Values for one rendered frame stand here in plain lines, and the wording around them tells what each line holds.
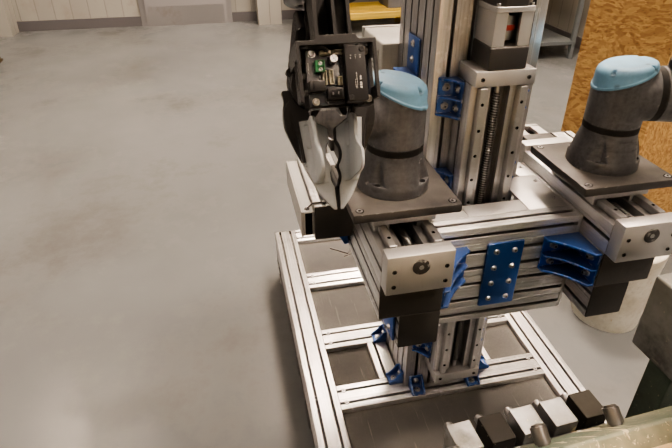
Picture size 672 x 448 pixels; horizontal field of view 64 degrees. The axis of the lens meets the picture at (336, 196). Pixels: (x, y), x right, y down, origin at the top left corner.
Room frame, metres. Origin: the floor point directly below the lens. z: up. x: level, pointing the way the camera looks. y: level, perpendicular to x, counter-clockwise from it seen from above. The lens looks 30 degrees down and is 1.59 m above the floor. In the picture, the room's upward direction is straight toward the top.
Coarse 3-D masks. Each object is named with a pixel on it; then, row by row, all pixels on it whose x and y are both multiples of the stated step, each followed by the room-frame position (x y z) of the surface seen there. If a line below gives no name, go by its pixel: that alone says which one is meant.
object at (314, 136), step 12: (312, 120) 0.47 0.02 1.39; (312, 132) 0.46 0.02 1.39; (324, 132) 0.48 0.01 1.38; (312, 144) 0.46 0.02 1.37; (324, 144) 0.47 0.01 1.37; (312, 156) 0.46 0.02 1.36; (324, 156) 0.47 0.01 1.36; (312, 168) 0.46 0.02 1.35; (324, 168) 0.43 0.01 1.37; (312, 180) 0.46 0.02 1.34; (324, 180) 0.46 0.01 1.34; (324, 192) 0.45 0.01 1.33; (336, 192) 0.46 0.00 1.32; (336, 204) 0.45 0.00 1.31
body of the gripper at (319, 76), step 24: (288, 0) 0.52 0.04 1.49; (312, 0) 0.47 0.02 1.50; (336, 0) 0.50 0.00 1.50; (312, 24) 0.47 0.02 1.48; (336, 24) 0.49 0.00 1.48; (312, 48) 0.46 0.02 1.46; (336, 48) 0.48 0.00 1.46; (360, 48) 0.46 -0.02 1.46; (288, 72) 0.51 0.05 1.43; (312, 72) 0.46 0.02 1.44; (336, 72) 0.47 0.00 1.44; (360, 72) 0.46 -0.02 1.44; (312, 96) 0.45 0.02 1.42; (336, 96) 0.45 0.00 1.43; (360, 96) 0.45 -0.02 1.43
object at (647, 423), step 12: (624, 420) 0.56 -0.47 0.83; (636, 420) 0.54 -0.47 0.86; (648, 420) 0.52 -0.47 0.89; (660, 420) 0.51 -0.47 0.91; (576, 432) 0.55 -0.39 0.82; (588, 432) 0.53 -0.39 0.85; (600, 432) 0.51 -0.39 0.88; (612, 432) 0.49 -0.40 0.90; (624, 432) 0.49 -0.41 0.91; (636, 432) 0.49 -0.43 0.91; (648, 432) 0.49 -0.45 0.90; (660, 432) 0.50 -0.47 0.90; (552, 444) 0.50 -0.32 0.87; (564, 444) 0.48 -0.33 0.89; (576, 444) 0.47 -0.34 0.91; (588, 444) 0.47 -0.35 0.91; (600, 444) 0.47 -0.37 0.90; (612, 444) 0.48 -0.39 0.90; (624, 444) 0.48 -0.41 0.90; (636, 444) 0.48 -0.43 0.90; (648, 444) 0.48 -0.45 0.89; (660, 444) 0.48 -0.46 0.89
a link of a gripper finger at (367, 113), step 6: (348, 108) 0.51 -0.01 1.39; (354, 108) 0.50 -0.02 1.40; (360, 108) 0.50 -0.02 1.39; (366, 108) 0.50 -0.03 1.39; (372, 108) 0.50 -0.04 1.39; (360, 114) 0.49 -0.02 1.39; (366, 114) 0.50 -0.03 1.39; (372, 114) 0.50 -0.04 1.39; (366, 120) 0.49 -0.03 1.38; (372, 120) 0.50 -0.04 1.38; (366, 126) 0.49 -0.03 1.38; (372, 126) 0.49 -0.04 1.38; (366, 132) 0.49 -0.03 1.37; (366, 138) 0.49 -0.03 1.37; (366, 144) 0.49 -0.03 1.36
